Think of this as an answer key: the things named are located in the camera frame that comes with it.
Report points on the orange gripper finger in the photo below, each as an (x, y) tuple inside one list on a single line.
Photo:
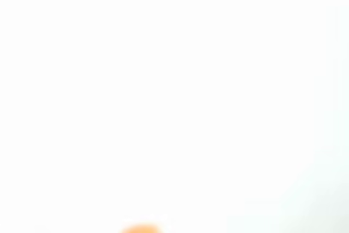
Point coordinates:
[(141, 229)]

